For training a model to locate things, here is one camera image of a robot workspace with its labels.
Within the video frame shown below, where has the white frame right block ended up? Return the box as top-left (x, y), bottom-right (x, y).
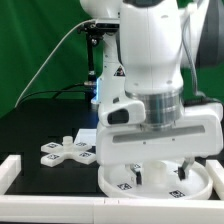
top-left (206, 160), bottom-right (224, 201)

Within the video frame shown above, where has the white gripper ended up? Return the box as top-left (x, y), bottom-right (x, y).
top-left (96, 103), bottom-right (223, 185)

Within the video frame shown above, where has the white cross table base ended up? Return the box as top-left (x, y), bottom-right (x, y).
top-left (40, 136), bottom-right (96, 167)

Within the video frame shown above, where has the black cable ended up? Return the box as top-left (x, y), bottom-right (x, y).
top-left (20, 82), bottom-right (98, 105)

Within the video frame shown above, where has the white marker sheet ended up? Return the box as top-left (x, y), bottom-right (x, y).
top-left (74, 129), bottom-right (96, 146)

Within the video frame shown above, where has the white frame left block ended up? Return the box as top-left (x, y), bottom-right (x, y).
top-left (0, 155), bottom-right (21, 195)

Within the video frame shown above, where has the white frame block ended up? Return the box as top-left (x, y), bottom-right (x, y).
top-left (0, 155), bottom-right (21, 195)
top-left (206, 160), bottom-right (224, 201)

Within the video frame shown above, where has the grey cable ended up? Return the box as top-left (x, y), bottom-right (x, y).
top-left (14, 18), bottom-right (97, 108)

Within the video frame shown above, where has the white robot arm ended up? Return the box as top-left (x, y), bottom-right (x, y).
top-left (81, 0), bottom-right (223, 180)

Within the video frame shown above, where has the black camera on stand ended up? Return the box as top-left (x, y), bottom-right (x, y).
top-left (78, 19), bottom-right (119, 96)

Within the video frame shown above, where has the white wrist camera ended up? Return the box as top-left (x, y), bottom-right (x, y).
top-left (98, 100), bottom-right (146, 127)

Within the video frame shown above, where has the white round table top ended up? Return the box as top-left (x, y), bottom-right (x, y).
top-left (98, 160), bottom-right (213, 200)

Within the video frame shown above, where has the white frame front bar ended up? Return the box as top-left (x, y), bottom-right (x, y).
top-left (0, 195), bottom-right (224, 224)

